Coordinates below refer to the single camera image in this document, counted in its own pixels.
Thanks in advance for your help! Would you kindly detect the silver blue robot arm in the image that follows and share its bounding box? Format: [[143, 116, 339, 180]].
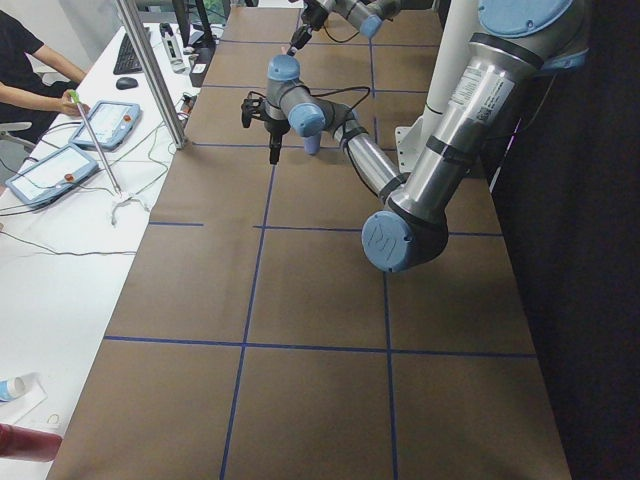
[[286, 0, 432, 56], [258, 1, 591, 272]]

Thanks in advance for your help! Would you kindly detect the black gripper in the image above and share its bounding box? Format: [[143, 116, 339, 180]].
[[288, 0, 329, 56], [267, 118, 290, 165]]

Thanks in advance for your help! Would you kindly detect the white blue tube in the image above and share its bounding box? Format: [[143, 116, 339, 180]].
[[0, 377, 27, 403]]

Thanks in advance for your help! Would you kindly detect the white paper sheet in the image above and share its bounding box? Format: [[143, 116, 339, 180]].
[[1, 372, 48, 424]]

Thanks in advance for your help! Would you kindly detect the upper teach pendant tablet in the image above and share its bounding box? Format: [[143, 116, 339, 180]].
[[87, 100, 142, 152]]

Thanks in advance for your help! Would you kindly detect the metal rod green tip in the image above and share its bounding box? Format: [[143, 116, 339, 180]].
[[68, 89, 123, 195]]

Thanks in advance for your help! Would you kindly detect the blue ribbed plastic cup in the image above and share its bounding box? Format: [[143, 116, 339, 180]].
[[304, 133, 322, 156]]

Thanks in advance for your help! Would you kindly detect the black monitor stand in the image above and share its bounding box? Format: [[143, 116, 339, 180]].
[[172, 0, 217, 87]]

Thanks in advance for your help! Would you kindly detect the black keyboard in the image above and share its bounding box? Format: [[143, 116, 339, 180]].
[[113, 33, 142, 75]]

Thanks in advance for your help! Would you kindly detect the red bottle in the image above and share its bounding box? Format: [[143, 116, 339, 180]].
[[1, 424, 62, 462]]

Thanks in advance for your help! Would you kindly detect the person in black shirt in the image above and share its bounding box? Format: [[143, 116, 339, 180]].
[[1, 12, 86, 143]]

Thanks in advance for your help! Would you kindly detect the black computer mouse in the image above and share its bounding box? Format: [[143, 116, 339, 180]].
[[115, 76, 138, 90]]

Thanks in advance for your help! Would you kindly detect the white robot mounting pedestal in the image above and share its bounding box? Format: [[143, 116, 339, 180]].
[[395, 0, 480, 172]]

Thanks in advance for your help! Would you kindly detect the teach pendant tablet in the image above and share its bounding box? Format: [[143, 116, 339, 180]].
[[5, 145, 98, 207], [87, 100, 142, 152]]

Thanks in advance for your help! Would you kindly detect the lower teach pendant tablet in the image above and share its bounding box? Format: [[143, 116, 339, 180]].
[[5, 145, 98, 207]]

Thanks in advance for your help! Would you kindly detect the aluminium frame post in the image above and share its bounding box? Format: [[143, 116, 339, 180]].
[[115, 0, 187, 150]]

